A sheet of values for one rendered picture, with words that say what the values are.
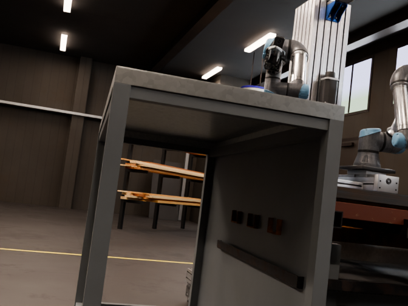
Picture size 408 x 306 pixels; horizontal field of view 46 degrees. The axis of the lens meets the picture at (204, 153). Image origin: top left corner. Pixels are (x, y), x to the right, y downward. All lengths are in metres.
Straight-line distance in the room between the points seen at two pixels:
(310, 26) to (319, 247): 1.95
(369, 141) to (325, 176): 1.61
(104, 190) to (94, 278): 0.20
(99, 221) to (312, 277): 0.56
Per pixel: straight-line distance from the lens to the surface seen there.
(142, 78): 1.16
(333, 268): 1.53
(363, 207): 1.55
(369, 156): 2.86
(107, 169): 1.13
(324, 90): 2.87
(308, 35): 3.02
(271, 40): 2.73
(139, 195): 8.31
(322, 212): 1.28
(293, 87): 2.41
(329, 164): 1.29
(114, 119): 1.14
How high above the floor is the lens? 0.78
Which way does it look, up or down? 5 degrees up
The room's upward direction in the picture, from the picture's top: 7 degrees clockwise
